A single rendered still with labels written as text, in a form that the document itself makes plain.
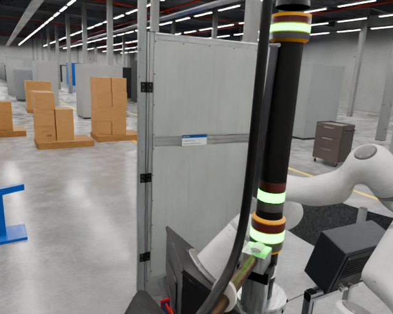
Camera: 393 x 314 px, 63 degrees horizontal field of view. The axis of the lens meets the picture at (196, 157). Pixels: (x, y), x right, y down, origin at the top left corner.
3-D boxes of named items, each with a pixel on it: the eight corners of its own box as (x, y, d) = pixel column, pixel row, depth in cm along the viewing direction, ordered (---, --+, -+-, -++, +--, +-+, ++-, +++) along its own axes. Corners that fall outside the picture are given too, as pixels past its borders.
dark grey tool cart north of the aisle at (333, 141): (338, 169, 672) (345, 126, 650) (310, 161, 725) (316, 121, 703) (351, 166, 698) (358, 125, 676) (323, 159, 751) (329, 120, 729)
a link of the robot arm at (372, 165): (266, 222, 122) (238, 195, 117) (276, 198, 128) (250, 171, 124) (412, 202, 83) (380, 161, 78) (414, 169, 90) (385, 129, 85)
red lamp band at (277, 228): (279, 237, 39) (281, 228, 39) (246, 228, 41) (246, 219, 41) (288, 224, 43) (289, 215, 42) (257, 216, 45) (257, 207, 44)
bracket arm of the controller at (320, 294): (309, 303, 107) (310, 295, 106) (303, 297, 110) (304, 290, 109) (358, 286, 117) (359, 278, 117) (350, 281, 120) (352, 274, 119)
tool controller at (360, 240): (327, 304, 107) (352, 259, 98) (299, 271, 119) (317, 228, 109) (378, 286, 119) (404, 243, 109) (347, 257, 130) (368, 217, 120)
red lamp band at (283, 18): (307, 21, 33) (307, 13, 33) (265, 22, 35) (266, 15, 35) (314, 27, 37) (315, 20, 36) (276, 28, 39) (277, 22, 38)
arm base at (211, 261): (184, 242, 126) (218, 209, 126) (218, 271, 130) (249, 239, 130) (192, 266, 107) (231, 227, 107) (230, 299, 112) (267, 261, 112)
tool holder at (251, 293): (273, 337, 38) (282, 264, 36) (219, 314, 41) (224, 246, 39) (291, 295, 46) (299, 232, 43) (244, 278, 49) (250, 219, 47)
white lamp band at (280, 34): (304, 37, 33) (305, 30, 33) (264, 38, 35) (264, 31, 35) (312, 42, 37) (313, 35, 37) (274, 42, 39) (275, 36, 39)
